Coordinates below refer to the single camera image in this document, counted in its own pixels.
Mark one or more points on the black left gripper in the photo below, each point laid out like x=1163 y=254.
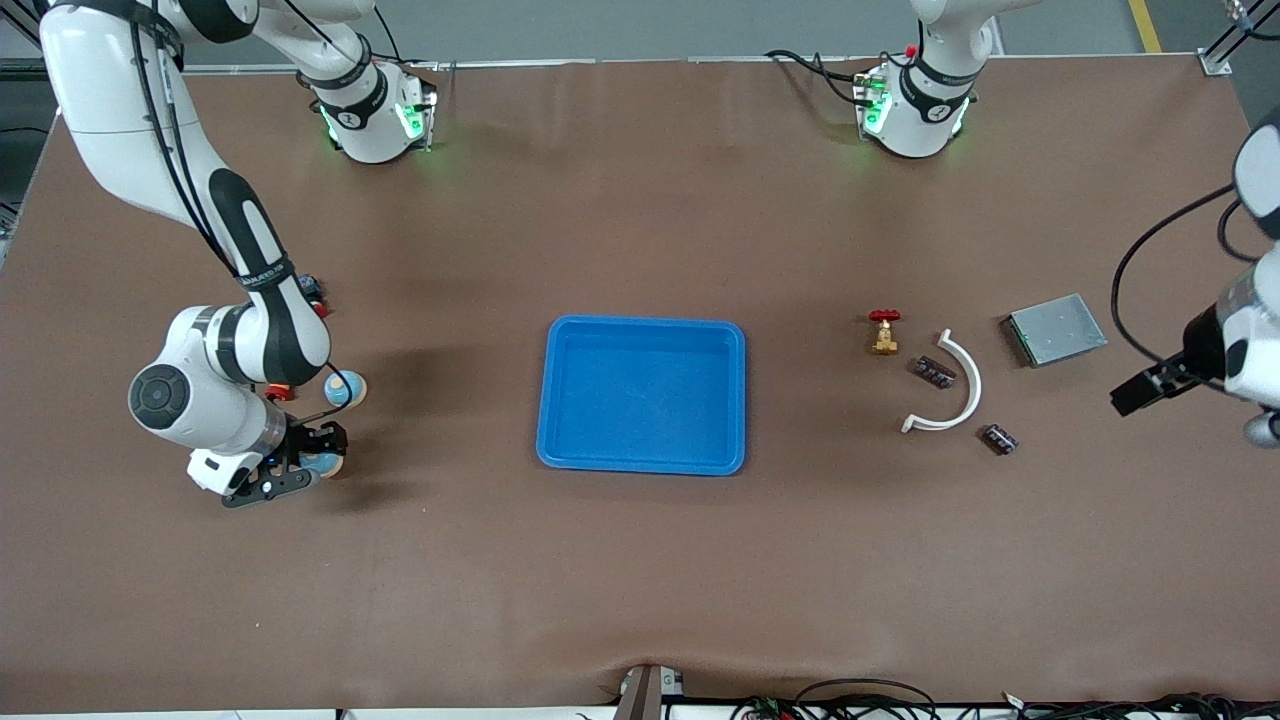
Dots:
x=1193 y=351

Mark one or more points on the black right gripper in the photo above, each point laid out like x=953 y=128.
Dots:
x=303 y=441

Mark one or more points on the light blue desk bell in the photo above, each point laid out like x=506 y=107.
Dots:
x=325 y=466
x=348 y=392

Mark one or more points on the dark brown capacitor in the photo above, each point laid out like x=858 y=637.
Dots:
x=999 y=439
x=932 y=372

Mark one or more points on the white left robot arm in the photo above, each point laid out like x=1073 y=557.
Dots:
x=915 y=120

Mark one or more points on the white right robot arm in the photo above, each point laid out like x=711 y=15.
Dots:
x=120 y=120

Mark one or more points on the red yellow push button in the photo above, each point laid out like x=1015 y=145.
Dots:
x=280 y=393

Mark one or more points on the grey metal box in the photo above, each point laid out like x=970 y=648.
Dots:
x=1058 y=330

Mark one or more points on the black red emergency button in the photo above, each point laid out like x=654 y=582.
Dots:
x=316 y=290

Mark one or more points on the white curved plastic clip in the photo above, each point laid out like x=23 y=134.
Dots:
x=976 y=388

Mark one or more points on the blue plastic tray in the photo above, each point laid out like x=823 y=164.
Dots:
x=650 y=400

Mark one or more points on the brown table mat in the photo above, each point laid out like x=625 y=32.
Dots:
x=640 y=580

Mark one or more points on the aluminium frame post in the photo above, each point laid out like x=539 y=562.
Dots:
x=1215 y=62

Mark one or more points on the grey metal clamp bracket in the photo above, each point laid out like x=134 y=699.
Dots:
x=645 y=695

